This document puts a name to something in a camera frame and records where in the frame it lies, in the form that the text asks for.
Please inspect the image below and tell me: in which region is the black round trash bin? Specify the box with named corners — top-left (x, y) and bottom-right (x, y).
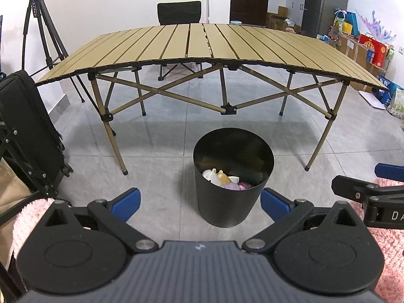
top-left (193, 128), bottom-right (274, 228)

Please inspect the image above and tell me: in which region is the pink satin cloth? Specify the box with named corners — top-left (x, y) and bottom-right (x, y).
top-left (221, 182), bottom-right (253, 191)

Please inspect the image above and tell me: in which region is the grey refrigerator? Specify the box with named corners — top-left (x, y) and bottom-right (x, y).
top-left (301, 0), bottom-right (348, 38)

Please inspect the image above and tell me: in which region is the black camera tripod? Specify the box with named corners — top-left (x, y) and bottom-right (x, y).
top-left (21, 0), bottom-right (68, 76)

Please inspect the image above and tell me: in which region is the black suitcase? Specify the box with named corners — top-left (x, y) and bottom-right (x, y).
top-left (1, 70), bottom-right (73, 194)

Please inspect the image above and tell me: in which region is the white mop handle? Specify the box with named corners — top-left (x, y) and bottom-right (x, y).
top-left (206, 0), bottom-right (210, 24)

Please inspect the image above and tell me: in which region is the red gift box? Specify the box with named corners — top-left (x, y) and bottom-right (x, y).
top-left (359, 34), bottom-right (388, 68)

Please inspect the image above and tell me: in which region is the black folding chair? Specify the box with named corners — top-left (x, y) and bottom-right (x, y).
top-left (157, 0), bottom-right (204, 82)

